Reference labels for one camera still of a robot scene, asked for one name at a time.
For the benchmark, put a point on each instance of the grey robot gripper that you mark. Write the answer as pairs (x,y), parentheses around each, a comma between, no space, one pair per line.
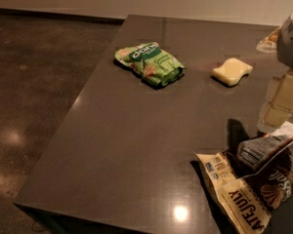
(291,43)

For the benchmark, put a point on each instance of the brown Late July chip bag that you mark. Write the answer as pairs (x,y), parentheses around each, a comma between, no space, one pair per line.
(250,181)

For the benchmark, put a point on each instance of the green snack bag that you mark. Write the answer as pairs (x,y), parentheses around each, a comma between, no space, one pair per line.
(151,63)

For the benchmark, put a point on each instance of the yellow sponge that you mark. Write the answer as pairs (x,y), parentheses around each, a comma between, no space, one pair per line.
(231,71)

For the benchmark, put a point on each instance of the dark table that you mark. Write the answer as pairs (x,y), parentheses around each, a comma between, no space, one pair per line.
(123,161)

